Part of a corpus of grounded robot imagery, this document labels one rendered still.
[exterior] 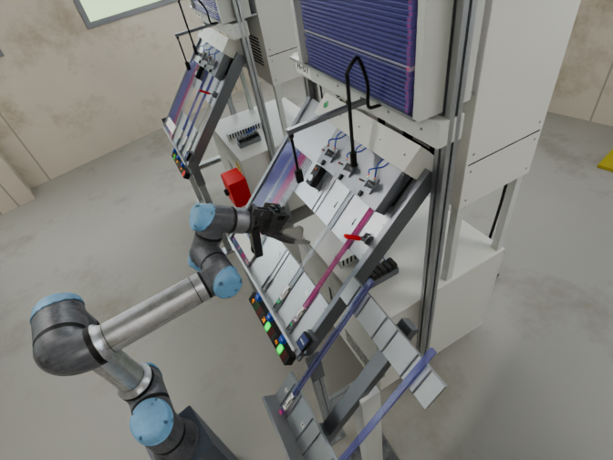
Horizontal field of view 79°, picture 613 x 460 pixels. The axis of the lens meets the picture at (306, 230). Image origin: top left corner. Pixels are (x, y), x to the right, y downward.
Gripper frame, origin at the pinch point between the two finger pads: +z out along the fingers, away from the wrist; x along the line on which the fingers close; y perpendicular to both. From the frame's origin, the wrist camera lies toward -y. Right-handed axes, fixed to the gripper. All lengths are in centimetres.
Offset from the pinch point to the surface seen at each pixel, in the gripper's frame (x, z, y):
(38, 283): 179, -61, -168
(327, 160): 11.1, 8.6, 21.8
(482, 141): -21, 31, 47
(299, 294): -5.6, 7.0, -22.1
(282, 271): 7.8, 6.9, -22.6
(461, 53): -25, 1, 61
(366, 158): -2.7, 10.8, 29.1
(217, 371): 36, 17, -113
